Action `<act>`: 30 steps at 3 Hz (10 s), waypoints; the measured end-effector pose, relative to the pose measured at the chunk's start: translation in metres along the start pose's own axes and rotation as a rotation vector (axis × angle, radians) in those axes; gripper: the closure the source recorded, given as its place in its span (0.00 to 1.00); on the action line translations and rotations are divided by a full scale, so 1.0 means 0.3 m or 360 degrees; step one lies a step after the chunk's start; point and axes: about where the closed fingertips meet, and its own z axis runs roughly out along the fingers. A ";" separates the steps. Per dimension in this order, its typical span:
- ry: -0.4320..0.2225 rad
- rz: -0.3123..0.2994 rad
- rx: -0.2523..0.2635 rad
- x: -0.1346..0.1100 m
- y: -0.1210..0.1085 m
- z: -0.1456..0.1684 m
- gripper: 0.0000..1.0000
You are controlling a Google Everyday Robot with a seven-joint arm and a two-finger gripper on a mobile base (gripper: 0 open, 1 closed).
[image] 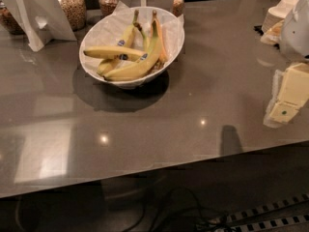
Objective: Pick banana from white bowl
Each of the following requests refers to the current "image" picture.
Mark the black rubber mat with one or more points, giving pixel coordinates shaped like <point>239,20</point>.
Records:
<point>258,28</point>

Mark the left white folded sign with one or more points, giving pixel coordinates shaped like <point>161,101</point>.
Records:
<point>41,20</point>

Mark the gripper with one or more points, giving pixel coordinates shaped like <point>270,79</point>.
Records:
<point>296,33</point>

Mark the middle glass jar of nuts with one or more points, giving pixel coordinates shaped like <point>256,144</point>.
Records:
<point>107,7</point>

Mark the white bowl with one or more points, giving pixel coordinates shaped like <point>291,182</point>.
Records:
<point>109,30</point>

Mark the large glass jar of nuts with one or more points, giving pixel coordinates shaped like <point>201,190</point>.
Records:
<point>75,11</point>

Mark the white paper bowl liner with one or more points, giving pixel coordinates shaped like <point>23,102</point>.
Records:
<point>132,46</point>

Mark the orange ripe banana at right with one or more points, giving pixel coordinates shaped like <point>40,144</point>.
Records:
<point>163,58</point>

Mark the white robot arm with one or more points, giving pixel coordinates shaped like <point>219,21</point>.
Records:
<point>293,40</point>

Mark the back yellow banana with sticker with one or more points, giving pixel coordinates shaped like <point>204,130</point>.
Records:
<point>126,40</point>

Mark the right glass jar behind sign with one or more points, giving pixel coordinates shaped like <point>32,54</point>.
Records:
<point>178,6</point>

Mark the left edge glass jar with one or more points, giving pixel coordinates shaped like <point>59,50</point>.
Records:
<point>8,22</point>

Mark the top horizontal yellow banana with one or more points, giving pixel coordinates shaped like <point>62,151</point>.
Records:
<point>113,52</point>

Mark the black white striped floor strip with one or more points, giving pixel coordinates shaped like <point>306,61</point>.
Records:
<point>253,219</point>

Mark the large front yellow banana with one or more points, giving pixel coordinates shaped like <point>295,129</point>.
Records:
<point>138,69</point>

